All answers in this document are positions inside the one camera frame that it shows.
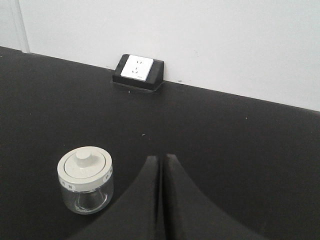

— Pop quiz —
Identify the black wall socket box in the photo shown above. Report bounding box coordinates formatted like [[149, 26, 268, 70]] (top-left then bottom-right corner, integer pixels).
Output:
[[112, 54, 165, 92]]

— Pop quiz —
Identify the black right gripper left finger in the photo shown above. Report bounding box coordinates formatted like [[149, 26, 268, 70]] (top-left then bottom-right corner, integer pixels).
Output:
[[71, 156, 160, 240]]

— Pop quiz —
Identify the glass jar with beige lid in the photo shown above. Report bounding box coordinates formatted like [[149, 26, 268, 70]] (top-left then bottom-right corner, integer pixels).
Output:
[[57, 146, 114, 215]]

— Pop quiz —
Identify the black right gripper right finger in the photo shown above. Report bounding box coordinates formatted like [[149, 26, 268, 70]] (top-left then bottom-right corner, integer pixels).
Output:
[[162, 154, 263, 240]]

